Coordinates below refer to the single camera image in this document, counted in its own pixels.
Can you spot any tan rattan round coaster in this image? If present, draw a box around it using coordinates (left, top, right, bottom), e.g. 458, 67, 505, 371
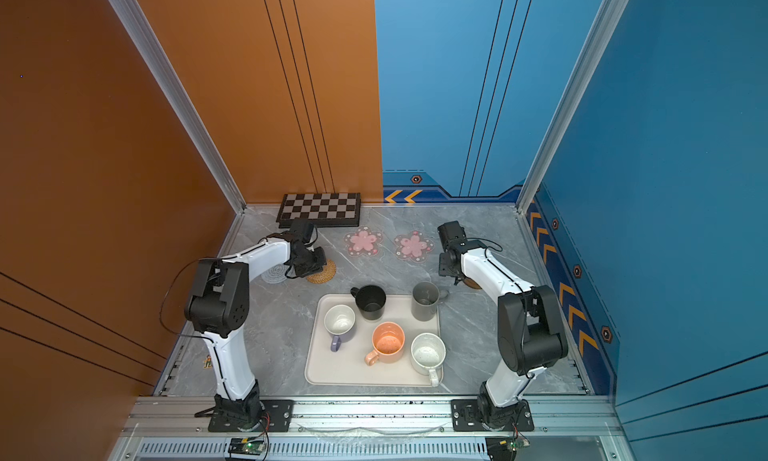
306, 259, 337, 284

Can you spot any brown wooden round coaster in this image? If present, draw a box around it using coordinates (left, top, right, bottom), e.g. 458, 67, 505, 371
463, 278, 481, 290

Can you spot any blue woven round coaster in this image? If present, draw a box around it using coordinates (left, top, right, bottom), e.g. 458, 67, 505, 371
261, 264, 291, 284

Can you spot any pink flower coaster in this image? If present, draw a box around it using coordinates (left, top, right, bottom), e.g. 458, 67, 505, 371
394, 231, 434, 263
344, 226, 383, 257

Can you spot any purple mug white inside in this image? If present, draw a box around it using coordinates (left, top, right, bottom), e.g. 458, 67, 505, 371
323, 304, 356, 352

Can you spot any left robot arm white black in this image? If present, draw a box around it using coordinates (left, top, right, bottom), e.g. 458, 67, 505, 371
184, 235, 327, 432

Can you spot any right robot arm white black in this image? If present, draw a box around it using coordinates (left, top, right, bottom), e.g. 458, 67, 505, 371
439, 245, 569, 430

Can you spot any grey mug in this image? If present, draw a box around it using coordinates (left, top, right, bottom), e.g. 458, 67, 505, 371
411, 282, 449, 322

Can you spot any brown white chessboard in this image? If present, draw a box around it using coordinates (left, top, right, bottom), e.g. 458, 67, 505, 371
276, 192, 361, 228

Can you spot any black mug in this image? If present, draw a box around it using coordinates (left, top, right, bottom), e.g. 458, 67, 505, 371
350, 285, 387, 321

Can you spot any orange pink mug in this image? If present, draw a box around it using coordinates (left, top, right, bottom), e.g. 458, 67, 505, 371
365, 321, 406, 366

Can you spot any beige serving tray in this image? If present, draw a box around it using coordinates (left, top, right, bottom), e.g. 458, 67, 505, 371
304, 292, 445, 388

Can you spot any right small circuit board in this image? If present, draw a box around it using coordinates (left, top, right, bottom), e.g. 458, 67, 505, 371
485, 436, 530, 461

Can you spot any green circuit board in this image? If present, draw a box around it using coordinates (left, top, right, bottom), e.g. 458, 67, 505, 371
226, 437, 268, 460

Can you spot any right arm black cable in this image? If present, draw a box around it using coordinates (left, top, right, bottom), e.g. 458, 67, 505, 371
464, 237, 504, 255

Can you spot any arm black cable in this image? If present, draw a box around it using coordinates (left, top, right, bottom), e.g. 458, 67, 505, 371
464, 237, 504, 255
158, 235, 289, 342

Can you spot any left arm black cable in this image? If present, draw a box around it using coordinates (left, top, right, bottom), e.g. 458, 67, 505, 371
158, 235, 289, 342

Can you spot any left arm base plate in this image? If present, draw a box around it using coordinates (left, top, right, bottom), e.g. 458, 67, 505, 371
208, 399, 294, 434

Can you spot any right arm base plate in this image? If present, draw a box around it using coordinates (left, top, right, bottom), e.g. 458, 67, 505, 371
451, 398, 535, 433

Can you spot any aluminium rail frame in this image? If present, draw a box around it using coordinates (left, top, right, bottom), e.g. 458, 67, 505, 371
109, 395, 634, 460

